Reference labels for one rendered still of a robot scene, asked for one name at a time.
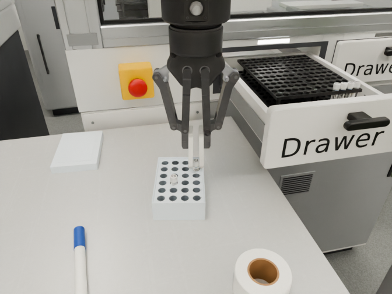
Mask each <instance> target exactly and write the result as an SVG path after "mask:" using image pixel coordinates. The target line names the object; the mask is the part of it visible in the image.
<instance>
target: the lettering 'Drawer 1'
mask: <svg viewBox="0 0 392 294"><path fill-rule="evenodd" d="M381 133H384V131H381V132H376V134H375V136H374V140H373V142H372V146H373V145H374V144H375V141H376V138H377V136H378V135H379V134H381ZM364 135H367V139H360V138H361V137H362V136H364ZM354 136H355V135H352V137H351V139H350V140H349V142H348V144H347V136H344V137H343V138H342V140H341V142H340V144H339V145H338V137H335V150H336V151H338V150H339V148H340V146H341V144H342V143H343V141H344V149H348V146H349V145H350V143H351V141H352V140H353V138H354ZM369 139H370V134H368V133H364V134H362V135H360V136H359V137H358V138H357V140H356V146H357V147H359V148H362V147H365V146H367V144H366V145H359V144H358V142H360V141H368V140H369ZM287 141H297V149H296V151H295V152H294V153H293V154H290V155H285V151H286V144H287ZM315 141H316V140H315V139H314V140H311V141H306V146H305V149H304V154H303V155H306V152H307V147H308V145H309V144H310V143H311V142H315ZM320 141H327V143H324V144H321V145H318V146H317V147H316V152H317V153H322V152H324V151H325V152H327V151H328V147H329V144H330V140H329V139H328V138H323V139H320V140H319V141H318V142H320ZM324 145H326V147H325V149H324V150H322V151H319V150H318V149H319V147H321V146H324ZM300 146H301V142H300V140H299V139H297V138H288V139H285V140H284V144H283V150H282V156H281V158H286V157H290V156H293V155H295V154H297V153H298V151H299V149H300Z"/></svg>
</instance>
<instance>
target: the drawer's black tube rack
mask: <svg viewBox="0 0 392 294"><path fill-rule="evenodd" d="M237 62H238V63H239V64H240V65H241V66H242V67H243V71H238V72H239V75H240V78H241V79H242V80H243V81H244V82H245V83H246V85H247V86H248V87H249V88H250V89H251V90H252V91H253V92H254V93H255V94H256V95H257V96H258V97H259V98H260V100H261V101H262V102H263V103H264V104H265V105H266V106H267V107H268V108H269V107H270V106H273V105H280V104H291V103H302V102H313V101H320V100H330V99H331V95H328V96H317V97H305V98H299V99H288V100H275V99H274V98H273V96H272V94H273V93H283V92H295V91H302V90H318V89H326V88H333V85H334V83H335V82H338V83H341V82H346V83H347V82H349V81H348V80H346V79H345V78H343V77H341V76H340V75H338V74H337V73H335V72H333V71H332V70H330V69H328V68H326V67H325V66H323V65H321V64H320V63H318V62H317V61H315V60H313V59H311V58H310V57H308V56H306V55H289V56H280V57H264V58H248V59H238V60H237ZM318 92H319V91H318Z"/></svg>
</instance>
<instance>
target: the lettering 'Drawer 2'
mask: <svg viewBox="0 0 392 294"><path fill-rule="evenodd" d="M348 65H353V71H352V73H351V74H350V75H352V74H353V73H354V71H355V64H353V63H347V64H346V66H345V70H344V71H345V72H346V70H347V66H348ZM368 66H371V67H372V68H369V69H366V70H365V71H364V75H368V74H369V75H371V73H372V69H373V65H367V66H366V67H368ZM387 66H388V64H387V65H386V67H385V69H384V70H383V67H384V64H382V65H381V67H382V70H381V73H382V74H383V73H384V72H385V70H386V68H387ZM361 67H364V65H362V66H359V68H358V71H357V74H356V75H357V76H358V73H359V70H360V68H361ZM381 67H380V68H379V70H378V64H377V66H376V74H378V73H379V71H380V69H381ZM391 68H392V64H391V66H390V67H389V73H392V72H391ZM367 70H370V72H369V73H368V74H366V71H367Z"/></svg>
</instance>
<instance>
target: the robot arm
mask: <svg viewBox="0 0 392 294"><path fill-rule="evenodd" d="M160 1H161V12H162V19H163V20H164V21H165V22H166V23H169V24H170V25H169V48H170V55H169V58H168V60H167V64H166V65H165V66H163V67H161V68H155V70H154V72H153V75H152V79H153V80H154V82H155V83H156V84H157V86H158V88H159V89H160V93H161V96H162V100H163V104H164V108H165V110H166V114H167V119H168V121H169V125H170V129H171V130H173V131H175V130H178V131H180V132H181V146H182V148H183V149H188V168H189V169H192V168H193V126H192V125H190V126H189V119H190V94H191V89H193V88H200V89H201V93H202V118H203V126H202V125H200V126H199V168H203V167H204V149H209V148H210V146H211V132H212V131H213V130H220V129H221V128H222V125H223V121H224V119H225V114H226V110H227V107H228V104H229V100H230V95H231V93H232V89H233V87H234V85H235V84H236V83H237V81H238V80H239V78H240V75H239V72H238V70H237V68H231V67H229V66H228V65H226V64H225V60H224V58H223V56H222V45H223V26H222V23H225V22H227V21H228V20H229V19H230V9H231V0H160ZM169 72H170V73H171V74H172V75H173V76H174V77H175V79H176V80H177V81H178V83H179V84H180V85H181V86H182V87H183V97H182V119H181V120H178V118H177V113H176V109H175V106H174V102H173V98H172V93H171V90H170V86H169V82H168V81H169ZM221 72H223V75H222V78H223V84H222V88H221V91H220V96H219V100H218V105H217V108H216V112H215V116H214V119H213V120H211V114H210V89H209V87H210V86H211V85H212V84H213V82H214V81H215V80H216V78H217V77H218V76H219V75H220V74H221Z"/></svg>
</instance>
